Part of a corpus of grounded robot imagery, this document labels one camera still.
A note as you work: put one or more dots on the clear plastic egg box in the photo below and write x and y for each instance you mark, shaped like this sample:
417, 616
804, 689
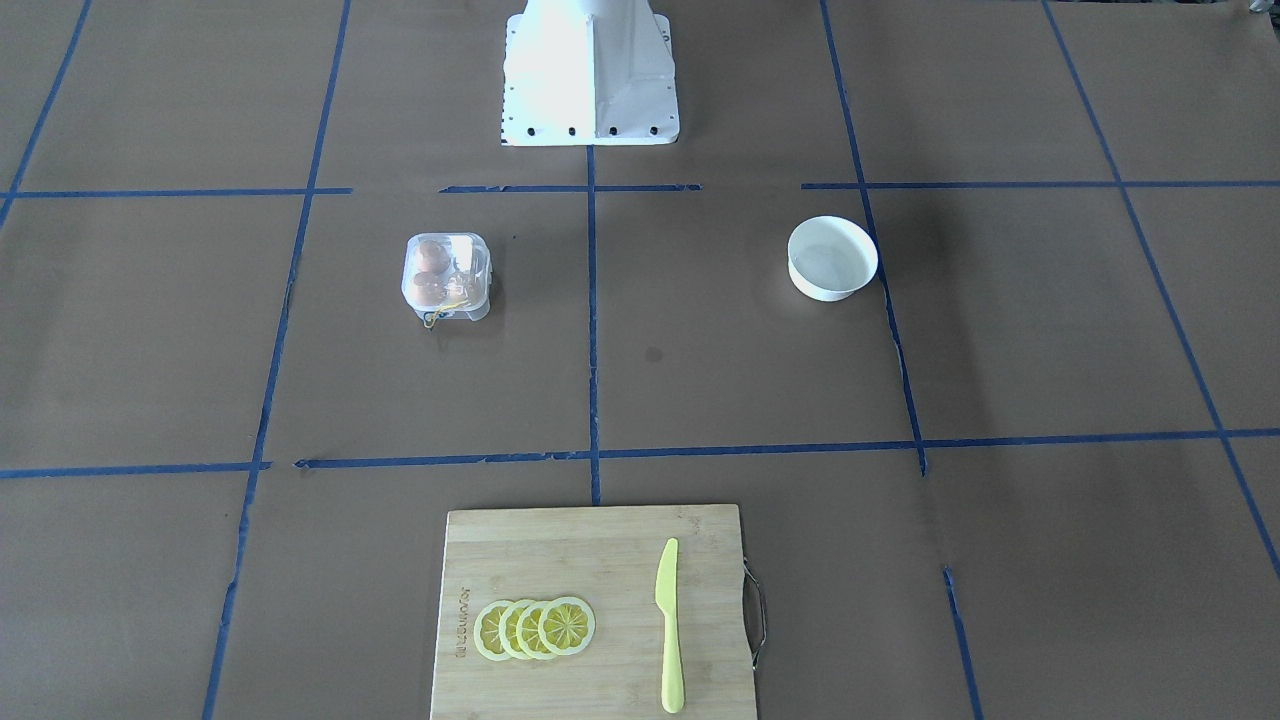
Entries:
469, 300

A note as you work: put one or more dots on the brown egg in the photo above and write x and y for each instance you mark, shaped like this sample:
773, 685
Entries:
433, 257
472, 260
429, 290

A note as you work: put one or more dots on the bamboo cutting board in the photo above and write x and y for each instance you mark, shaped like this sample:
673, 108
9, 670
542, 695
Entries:
608, 556

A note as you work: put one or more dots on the white ceramic bowl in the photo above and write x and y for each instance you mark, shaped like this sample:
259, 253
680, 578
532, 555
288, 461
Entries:
829, 258

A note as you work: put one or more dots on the yellow plastic knife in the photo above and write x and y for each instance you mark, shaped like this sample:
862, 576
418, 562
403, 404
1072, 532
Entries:
672, 682

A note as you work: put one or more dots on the yellow lemon slice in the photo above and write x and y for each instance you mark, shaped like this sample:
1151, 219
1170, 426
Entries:
566, 625
488, 631
508, 630
527, 631

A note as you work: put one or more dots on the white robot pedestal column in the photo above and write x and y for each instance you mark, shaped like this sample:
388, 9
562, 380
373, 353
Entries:
589, 73

